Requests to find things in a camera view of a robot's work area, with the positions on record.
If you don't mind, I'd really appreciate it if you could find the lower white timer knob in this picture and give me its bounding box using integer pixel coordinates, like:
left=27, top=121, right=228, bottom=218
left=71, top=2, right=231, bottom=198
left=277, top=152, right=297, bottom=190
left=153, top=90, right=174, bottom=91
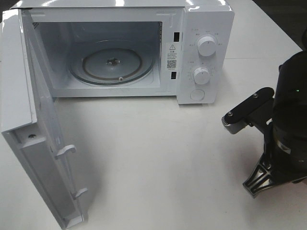
left=193, top=67, right=211, bottom=85

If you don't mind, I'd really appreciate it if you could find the glass microwave turntable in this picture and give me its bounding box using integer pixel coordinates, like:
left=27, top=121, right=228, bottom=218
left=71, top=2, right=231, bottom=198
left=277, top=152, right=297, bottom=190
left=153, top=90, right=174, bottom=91
left=68, top=40, right=157, bottom=86

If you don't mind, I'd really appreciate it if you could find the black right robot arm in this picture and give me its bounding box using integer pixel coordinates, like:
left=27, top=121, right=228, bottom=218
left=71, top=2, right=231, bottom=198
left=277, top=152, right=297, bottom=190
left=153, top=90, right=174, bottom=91
left=243, top=51, right=307, bottom=198

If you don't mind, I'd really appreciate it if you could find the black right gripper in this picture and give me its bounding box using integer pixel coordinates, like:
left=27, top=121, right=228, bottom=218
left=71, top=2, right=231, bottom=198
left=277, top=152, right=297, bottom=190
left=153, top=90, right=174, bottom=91
left=243, top=129, right=307, bottom=198

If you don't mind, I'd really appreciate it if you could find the white warning label sticker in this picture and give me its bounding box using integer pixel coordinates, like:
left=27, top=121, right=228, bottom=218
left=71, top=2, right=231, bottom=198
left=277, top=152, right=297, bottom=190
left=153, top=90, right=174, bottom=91
left=165, top=43, right=178, bottom=70

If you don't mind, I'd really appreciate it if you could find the white microwave oven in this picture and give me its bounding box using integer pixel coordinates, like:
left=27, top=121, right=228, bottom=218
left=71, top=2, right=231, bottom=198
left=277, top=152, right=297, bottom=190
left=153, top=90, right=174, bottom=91
left=10, top=0, right=235, bottom=104

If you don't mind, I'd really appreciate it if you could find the round white door button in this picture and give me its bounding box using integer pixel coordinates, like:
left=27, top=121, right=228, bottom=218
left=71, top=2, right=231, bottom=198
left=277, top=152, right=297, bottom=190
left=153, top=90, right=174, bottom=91
left=190, top=89, right=205, bottom=101

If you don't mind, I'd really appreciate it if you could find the white microwave door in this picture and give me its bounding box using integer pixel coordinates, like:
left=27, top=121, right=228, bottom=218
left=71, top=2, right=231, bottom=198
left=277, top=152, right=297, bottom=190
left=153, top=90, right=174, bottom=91
left=1, top=9, right=86, bottom=230

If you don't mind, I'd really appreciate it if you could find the upper white power knob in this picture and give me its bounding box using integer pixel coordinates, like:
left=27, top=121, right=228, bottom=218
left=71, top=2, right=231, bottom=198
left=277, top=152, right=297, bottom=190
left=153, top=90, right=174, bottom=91
left=197, top=34, right=216, bottom=57

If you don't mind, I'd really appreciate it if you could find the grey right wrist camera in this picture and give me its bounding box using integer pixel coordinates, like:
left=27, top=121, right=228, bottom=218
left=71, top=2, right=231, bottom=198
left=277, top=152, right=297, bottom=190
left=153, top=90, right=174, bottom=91
left=222, top=87, right=274, bottom=134

